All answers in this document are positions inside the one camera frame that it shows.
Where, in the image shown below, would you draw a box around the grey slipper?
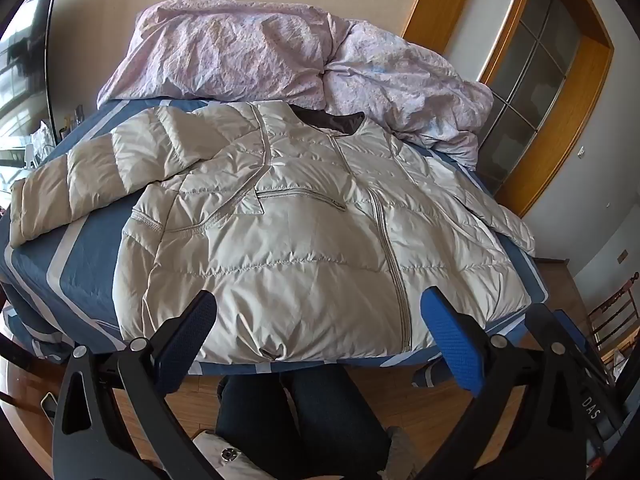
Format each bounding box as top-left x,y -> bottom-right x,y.
385,425 -> 422,472

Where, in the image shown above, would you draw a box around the desk with small clutter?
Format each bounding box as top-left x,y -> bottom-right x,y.
25,104 -> 87,162

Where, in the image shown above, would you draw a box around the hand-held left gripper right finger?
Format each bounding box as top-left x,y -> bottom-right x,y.
420,286 -> 601,480

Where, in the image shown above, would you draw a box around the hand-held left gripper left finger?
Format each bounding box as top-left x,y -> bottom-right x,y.
52,289 -> 218,480

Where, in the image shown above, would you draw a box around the wooden framed glass door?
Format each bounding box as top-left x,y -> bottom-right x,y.
402,0 -> 616,218

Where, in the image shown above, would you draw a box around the wooden chair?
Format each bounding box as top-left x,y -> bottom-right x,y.
587,272 -> 640,361

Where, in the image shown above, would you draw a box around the black flat television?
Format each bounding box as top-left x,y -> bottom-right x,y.
0,0 -> 61,157

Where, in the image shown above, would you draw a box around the bed with blue striped sheet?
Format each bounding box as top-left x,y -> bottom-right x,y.
0,95 -> 551,391

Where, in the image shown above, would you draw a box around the pink crumpled duvet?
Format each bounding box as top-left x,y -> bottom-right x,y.
96,0 -> 496,168

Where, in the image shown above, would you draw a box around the beige puffer jacket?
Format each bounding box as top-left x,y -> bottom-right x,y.
9,101 -> 537,365

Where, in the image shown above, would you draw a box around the person's dark trouser legs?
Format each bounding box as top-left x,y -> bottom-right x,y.
215,365 -> 392,480

